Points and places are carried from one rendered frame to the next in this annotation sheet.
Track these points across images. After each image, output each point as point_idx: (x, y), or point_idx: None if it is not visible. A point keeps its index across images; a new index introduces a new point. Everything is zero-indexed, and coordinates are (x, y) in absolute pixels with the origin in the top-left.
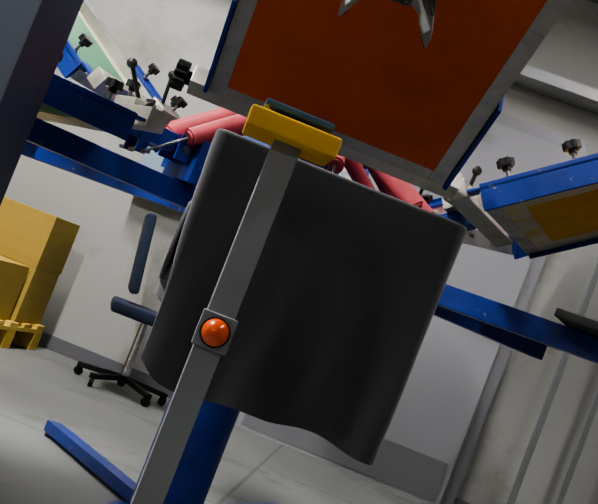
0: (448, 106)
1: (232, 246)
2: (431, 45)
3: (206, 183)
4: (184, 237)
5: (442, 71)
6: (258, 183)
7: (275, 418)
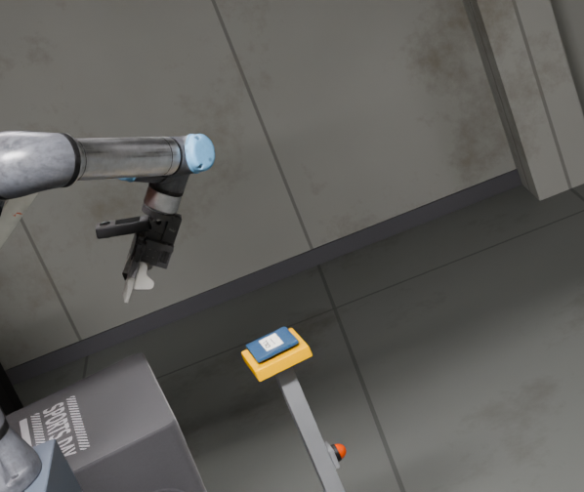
0: None
1: (313, 418)
2: None
3: (190, 455)
4: (205, 491)
5: None
6: (299, 383)
7: None
